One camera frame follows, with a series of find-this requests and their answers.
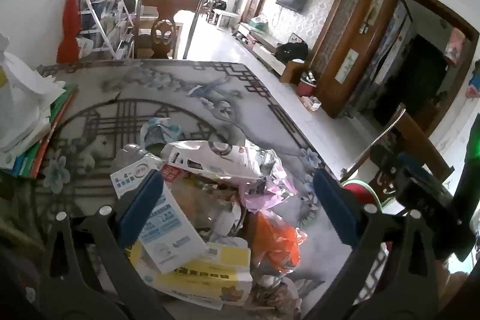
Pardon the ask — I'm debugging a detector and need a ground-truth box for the black bag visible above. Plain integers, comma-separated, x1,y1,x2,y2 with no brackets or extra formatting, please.
275,40,309,64

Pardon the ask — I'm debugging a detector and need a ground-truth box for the clear plastic bag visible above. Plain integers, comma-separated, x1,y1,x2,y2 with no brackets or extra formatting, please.
176,178,248,234

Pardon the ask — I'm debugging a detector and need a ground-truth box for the patterned grey tablecloth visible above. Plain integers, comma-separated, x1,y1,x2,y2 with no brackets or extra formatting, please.
35,59,368,320

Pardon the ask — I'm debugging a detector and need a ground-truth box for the crumpled blue white wrapper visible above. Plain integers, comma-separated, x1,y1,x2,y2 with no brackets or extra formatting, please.
140,118,184,152

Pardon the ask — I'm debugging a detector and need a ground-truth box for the red bucket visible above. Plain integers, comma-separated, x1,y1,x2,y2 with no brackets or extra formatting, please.
296,70,319,97

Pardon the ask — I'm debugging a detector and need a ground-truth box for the brown patterned wrapper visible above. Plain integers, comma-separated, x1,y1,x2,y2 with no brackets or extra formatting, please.
247,275,304,320

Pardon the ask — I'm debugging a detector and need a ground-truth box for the red cloth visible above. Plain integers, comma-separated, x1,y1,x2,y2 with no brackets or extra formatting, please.
56,0,100,64

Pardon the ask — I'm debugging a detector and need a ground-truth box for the white beaded cord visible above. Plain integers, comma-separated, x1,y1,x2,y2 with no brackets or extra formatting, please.
343,112,407,174

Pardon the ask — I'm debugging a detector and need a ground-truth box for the orange plastic bag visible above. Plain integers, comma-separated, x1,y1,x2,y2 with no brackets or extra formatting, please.
249,209,308,274

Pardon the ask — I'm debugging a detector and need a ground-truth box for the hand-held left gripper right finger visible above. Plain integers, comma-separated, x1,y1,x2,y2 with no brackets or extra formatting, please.
300,169,440,320

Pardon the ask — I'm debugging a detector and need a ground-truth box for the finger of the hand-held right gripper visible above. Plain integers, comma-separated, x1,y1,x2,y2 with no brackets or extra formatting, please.
369,149,421,186

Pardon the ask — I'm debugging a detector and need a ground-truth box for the white plastic bag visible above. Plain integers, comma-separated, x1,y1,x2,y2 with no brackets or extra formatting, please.
0,35,66,152

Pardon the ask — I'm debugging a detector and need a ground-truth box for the white step ladder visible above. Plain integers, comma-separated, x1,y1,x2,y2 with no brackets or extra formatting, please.
73,0,117,58

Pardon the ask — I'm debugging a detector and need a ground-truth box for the wooden partition cabinet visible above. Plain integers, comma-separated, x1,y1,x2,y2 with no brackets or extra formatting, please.
307,0,398,118

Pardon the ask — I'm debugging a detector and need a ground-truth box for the stack of books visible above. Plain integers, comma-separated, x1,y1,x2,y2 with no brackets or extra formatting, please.
0,84,79,178

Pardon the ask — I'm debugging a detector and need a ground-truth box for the red bin with green rim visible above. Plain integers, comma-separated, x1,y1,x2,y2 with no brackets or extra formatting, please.
339,179,383,212

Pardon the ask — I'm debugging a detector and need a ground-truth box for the white TV cabinet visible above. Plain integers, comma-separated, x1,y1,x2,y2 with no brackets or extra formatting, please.
234,22,297,77

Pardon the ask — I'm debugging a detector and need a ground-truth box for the colourful wall poster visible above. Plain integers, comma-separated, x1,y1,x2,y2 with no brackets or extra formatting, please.
444,28,467,66

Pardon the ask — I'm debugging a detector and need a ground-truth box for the pink wrapper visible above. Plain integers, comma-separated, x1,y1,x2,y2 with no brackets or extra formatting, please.
240,155,299,212

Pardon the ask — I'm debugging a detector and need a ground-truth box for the blue white carton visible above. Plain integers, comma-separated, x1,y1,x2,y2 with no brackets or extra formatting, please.
110,155,209,274

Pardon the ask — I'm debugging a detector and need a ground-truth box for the carved wooden chair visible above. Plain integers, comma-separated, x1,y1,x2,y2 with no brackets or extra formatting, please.
135,0,184,60
339,104,456,208

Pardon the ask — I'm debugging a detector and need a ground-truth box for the white coffee table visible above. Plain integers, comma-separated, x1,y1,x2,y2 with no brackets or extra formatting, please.
212,9,241,29

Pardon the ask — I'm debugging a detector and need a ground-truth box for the cluttered metal rack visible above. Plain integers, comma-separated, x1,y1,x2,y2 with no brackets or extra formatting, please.
94,0,143,58

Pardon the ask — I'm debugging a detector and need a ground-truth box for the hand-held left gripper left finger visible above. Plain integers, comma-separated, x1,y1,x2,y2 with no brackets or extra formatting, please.
45,168,177,320

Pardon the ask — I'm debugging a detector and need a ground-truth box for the yellow cardboard box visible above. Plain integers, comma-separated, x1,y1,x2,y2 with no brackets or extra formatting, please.
125,239,254,309

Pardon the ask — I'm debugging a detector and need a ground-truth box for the white snack packet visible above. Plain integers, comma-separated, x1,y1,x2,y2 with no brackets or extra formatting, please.
161,140,263,180

